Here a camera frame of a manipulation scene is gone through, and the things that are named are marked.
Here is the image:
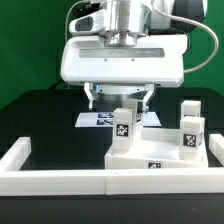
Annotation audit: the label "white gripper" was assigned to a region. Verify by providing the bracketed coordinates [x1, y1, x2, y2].
[61, 35, 188, 113]

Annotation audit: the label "white square table top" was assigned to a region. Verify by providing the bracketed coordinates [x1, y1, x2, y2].
[104, 128, 208, 169]

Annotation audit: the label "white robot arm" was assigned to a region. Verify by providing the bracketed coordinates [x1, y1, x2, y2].
[61, 0, 208, 111]

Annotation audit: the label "white sheet with markers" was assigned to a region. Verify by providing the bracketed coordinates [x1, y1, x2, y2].
[75, 112, 161, 127]

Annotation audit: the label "white U-shaped obstacle fence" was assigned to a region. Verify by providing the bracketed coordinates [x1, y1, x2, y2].
[0, 137, 224, 196]

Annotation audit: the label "black cables at base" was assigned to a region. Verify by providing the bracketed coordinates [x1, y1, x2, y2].
[49, 81, 68, 90]

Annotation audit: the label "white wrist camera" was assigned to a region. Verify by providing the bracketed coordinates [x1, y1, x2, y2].
[69, 11, 105, 36]

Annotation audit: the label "white cable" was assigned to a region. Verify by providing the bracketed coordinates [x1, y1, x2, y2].
[64, 0, 220, 90]

